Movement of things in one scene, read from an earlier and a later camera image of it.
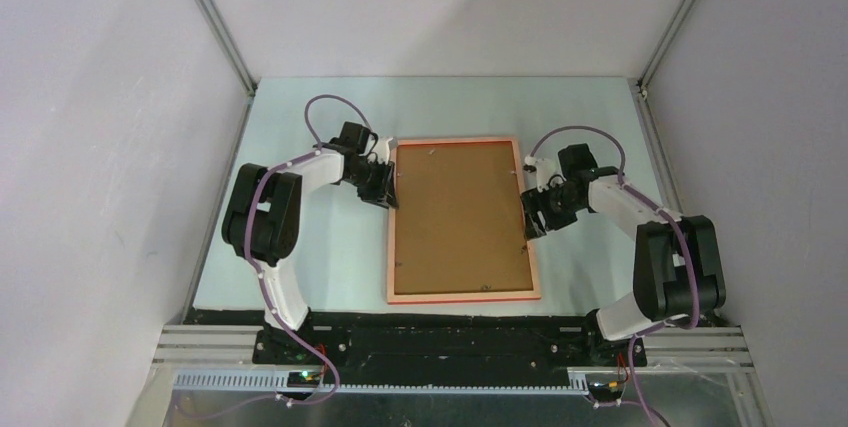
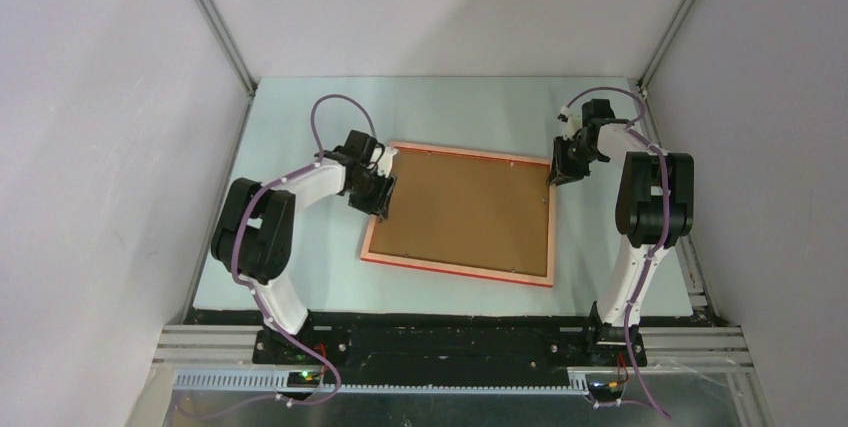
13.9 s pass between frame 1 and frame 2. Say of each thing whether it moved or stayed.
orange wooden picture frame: moved
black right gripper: moved
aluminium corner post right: stayed
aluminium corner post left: stayed
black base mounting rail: stayed
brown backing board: moved
